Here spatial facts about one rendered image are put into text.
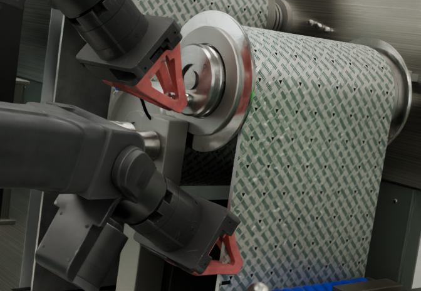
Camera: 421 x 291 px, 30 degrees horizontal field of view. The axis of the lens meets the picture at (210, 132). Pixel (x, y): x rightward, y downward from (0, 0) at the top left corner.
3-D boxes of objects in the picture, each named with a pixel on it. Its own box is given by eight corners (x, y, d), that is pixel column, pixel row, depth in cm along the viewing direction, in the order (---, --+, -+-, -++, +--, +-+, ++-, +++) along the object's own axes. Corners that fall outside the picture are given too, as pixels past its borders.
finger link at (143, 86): (176, 137, 77) (122, 72, 72) (135, 125, 82) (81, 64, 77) (216, 86, 79) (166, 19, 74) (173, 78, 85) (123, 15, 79)
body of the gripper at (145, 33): (144, 83, 71) (96, 24, 66) (84, 70, 78) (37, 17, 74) (187, 32, 73) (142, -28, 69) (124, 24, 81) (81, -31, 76)
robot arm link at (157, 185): (133, 142, 67) (96, 133, 71) (92, 212, 65) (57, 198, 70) (182, 181, 72) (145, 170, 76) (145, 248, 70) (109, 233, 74)
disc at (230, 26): (152, 132, 89) (175, 2, 87) (156, 132, 89) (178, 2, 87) (236, 169, 78) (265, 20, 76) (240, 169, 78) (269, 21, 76)
